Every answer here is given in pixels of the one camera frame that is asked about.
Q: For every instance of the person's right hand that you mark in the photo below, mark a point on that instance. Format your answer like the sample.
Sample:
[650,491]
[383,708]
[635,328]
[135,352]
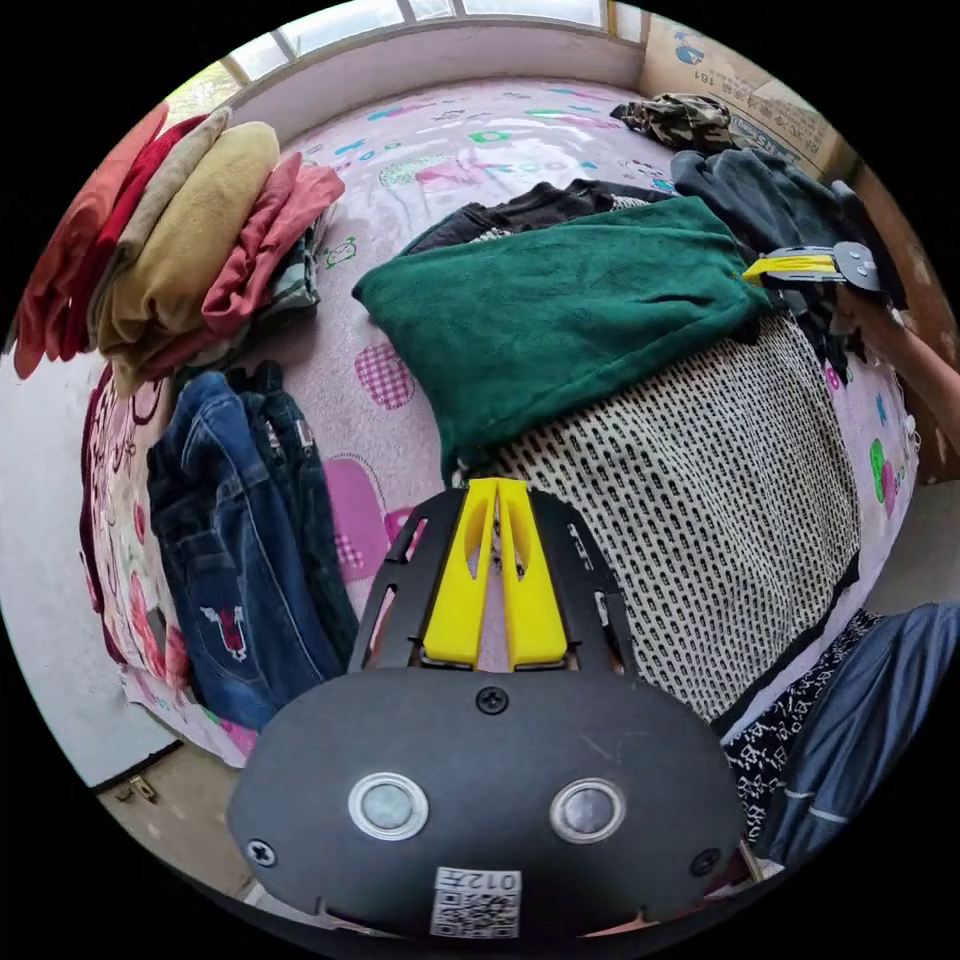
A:
[862,311]

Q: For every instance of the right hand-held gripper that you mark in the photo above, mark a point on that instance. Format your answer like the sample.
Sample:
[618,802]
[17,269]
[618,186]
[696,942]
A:
[859,268]

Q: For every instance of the camouflage garment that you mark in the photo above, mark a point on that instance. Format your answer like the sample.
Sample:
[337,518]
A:
[679,120]

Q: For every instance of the cardboard carton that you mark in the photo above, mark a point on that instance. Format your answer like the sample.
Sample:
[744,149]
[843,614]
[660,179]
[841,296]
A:
[750,82]

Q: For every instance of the person's body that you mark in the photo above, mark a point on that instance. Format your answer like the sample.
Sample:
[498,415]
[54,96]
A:
[847,712]

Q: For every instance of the person's right forearm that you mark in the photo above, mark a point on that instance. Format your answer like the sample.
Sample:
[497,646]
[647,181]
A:
[904,367]

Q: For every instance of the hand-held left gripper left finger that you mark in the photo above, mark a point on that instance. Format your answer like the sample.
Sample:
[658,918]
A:
[454,600]

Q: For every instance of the window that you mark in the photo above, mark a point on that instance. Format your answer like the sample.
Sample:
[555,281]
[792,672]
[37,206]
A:
[375,30]

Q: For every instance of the pile of dark grey clothes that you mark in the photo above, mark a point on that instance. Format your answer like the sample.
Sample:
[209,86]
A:
[765,195]

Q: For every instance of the black and white patterned sweater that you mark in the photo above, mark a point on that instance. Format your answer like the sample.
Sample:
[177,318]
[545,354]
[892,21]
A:
[712,510]

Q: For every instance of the pile of blue jeans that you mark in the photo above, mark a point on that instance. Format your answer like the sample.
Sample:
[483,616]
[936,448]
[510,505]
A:
[240,540]

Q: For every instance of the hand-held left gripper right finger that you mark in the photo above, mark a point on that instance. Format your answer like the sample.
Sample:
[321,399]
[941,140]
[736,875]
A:
[534,615]

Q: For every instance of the green sweater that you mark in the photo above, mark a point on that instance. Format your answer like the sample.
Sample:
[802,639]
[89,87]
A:
[555,315]

